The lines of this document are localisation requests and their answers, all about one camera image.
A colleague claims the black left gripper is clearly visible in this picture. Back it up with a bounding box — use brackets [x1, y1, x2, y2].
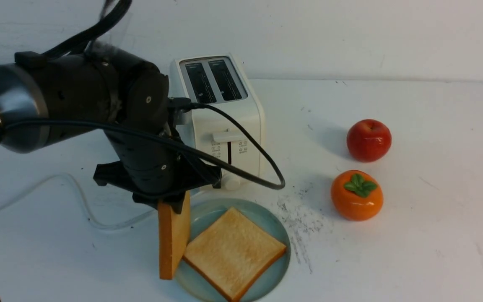
[93, 130, 222, 209]

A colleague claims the toast slice slot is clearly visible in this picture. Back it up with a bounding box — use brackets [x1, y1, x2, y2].
[183, 208, 287, 302]
[157, 191, 191, 280]

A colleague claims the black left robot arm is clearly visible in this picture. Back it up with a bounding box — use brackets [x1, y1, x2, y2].
[0, 50, 222, 208]

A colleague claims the light green round plate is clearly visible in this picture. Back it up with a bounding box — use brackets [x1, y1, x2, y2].
[175, 198, 291, 302]

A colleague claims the white toaster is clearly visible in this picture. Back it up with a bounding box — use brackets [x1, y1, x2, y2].
[169, 53, 266, 177]

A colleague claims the orange toy persimmon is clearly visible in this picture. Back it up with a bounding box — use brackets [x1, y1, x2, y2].
[330, 170, 384, 221]

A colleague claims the red toy apple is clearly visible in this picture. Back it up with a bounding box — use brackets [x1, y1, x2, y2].
[346, 119, 392, 163]

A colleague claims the white toaster power cable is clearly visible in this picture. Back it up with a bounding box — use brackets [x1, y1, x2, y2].
[0, 173, 202, 231]

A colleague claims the black left camera cable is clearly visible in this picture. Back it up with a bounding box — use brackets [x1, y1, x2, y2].
[0, 0, 286, 302]

